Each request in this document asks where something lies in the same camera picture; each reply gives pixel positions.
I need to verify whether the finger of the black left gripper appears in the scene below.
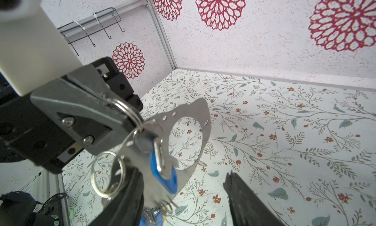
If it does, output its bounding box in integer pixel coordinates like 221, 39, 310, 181
91, 57, 144, 112

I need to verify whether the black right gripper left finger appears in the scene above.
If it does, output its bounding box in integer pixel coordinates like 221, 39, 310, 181
90, 168, 144, 226

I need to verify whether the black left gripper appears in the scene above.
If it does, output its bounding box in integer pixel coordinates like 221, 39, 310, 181
1, 65, 140, 174

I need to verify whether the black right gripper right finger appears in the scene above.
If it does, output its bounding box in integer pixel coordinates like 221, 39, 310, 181
223, 172, 283, 226

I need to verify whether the keyring bunch with blue tags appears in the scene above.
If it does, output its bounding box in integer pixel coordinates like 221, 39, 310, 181
91, 98, 211, 226

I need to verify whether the black wire wall rack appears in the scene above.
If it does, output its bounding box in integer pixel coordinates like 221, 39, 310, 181
58, 7, 126, 56

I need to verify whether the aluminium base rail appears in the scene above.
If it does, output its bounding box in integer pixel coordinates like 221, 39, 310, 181
43, 172, 71, 226

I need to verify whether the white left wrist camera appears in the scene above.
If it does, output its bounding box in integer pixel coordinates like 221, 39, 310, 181
1, 0, 82, 96

